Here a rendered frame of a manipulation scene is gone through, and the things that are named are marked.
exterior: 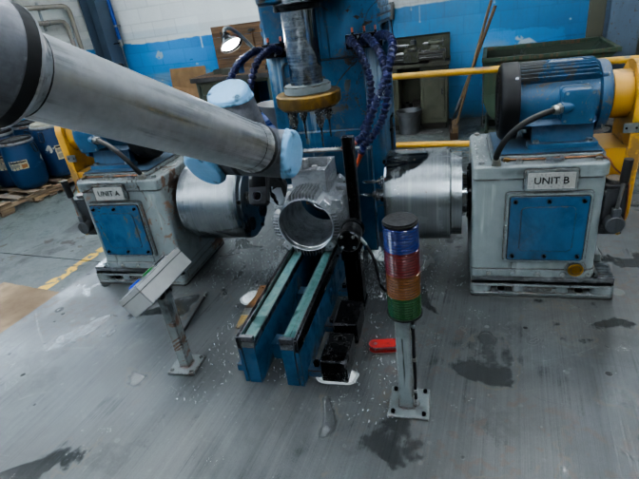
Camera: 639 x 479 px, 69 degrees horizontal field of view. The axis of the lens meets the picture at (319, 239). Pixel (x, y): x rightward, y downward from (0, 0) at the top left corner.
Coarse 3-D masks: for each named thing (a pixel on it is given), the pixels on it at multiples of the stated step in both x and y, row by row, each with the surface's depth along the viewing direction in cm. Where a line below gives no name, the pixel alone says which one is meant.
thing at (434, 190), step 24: (384, 168) 123; (408, 168) 120; (432, 168) 118; (456, 168) 118; (384, 192) 121; (408, 192) 119; (432, 192) 117; (456, 192) 117; (384, 216) 123; (432, 216) 119; (456, 216) 119
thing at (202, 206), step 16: (192, 176) 137; (240, 176) 136; (176, 192) 139; (192, 192) 136; (208, 192) 134; (224, 192) 133; (240, 192) 135; (192, 208) 137; (208, 208) 135; (224, 208) 134; (240, 208) 136; (256, 208) 146; (192, 224) 140; (208, 224) 138; (224, 224) 137; (240, 224) 136; (256, 224) 146
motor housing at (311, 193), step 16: (288, 192) 137; (304, 192) 123; (320, 192) 128; (336, 192) 132; (288, 208) 135; (304, 208) 147; (336, 208) 125; (288, 224) 134; (304, 224) 141; (320, 224) 144; (336, 224) 125; (288, 240) 131; (304, 240) 134; (320, 240) 133
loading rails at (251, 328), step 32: (288, 256) 132; (320, 256) 146; (288, 288) 123; (320, 288) 115; (256, 320) 107; (288, 320) 123; (320, 320) 115; (256, 352) 102; (288, 352) 99; (288, 384) 104
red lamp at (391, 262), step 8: (384, 256) 79; (392, 256) 77; (400, 256) 76; (408, 256) 76; (416, 256) 78; (392, 264) 78; (400, 264) 77; (408, 264) 77; (416, 264) 78; (392, 272) 79; (400, 272) 78; (408, 272) 78; (416, 272) 79
